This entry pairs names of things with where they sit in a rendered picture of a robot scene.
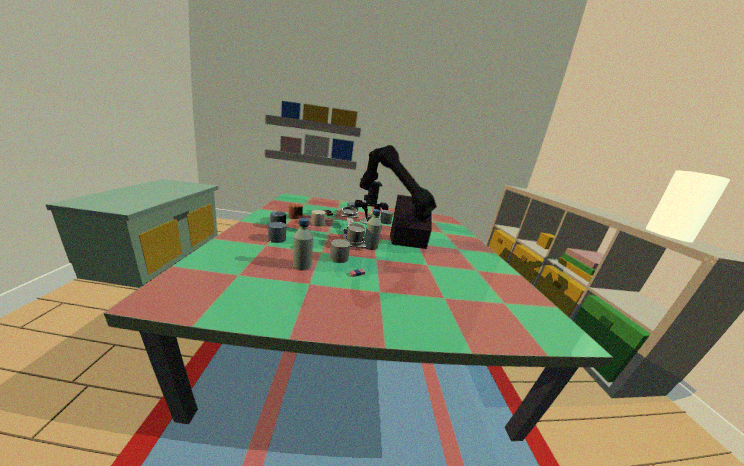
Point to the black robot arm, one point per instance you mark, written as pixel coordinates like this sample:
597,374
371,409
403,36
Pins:
389,158

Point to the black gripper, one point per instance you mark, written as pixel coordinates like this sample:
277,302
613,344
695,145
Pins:
372,200

